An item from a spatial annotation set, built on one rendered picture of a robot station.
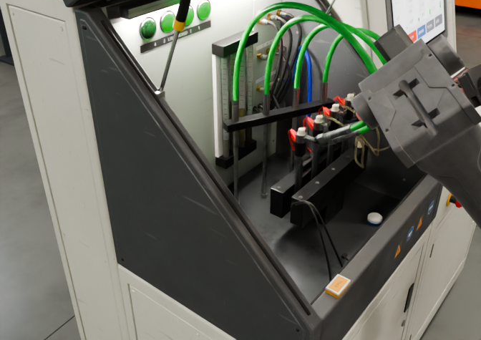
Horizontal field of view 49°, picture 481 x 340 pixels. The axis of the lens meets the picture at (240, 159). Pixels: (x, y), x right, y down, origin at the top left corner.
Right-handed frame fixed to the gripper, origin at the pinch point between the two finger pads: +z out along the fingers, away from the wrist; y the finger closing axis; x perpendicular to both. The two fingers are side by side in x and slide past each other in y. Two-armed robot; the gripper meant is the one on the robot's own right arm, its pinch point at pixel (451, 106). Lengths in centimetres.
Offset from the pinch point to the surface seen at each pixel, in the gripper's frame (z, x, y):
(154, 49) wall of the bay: 29, 43, 39
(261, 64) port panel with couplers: 47, 4, 34
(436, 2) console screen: 35, -64, 33
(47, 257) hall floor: 199, 54, 17
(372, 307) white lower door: 32, 17, -36
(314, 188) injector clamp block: 34.1, 16.1, -4.1
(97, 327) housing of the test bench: 101, 64, -15
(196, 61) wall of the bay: 36, 30, 36
